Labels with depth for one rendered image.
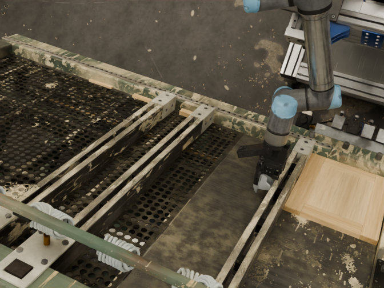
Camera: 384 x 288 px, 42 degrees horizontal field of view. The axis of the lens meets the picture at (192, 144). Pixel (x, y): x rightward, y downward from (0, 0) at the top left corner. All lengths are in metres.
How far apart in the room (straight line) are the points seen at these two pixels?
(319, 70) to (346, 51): 1.27
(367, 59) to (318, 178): 1.07
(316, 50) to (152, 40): 1.89
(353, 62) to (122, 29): 1.49
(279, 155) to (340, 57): 1.28
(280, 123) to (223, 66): 1.58
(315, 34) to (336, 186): 0.63
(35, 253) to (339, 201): 1.04
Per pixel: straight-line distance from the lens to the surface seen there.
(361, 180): 2.00
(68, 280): 1.26
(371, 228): 1.77
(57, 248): 1.32
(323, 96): 1.65
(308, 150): 1.97
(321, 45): 1.55
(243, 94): 3.06
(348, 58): 2.84
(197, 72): 3.16
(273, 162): 1.66
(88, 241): 1.12
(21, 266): 1.28
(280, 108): 1.56
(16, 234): 1.50
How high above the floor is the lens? 2.95
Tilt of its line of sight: 73 degrees down
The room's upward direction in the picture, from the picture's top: 70 degrees counter-clockwise
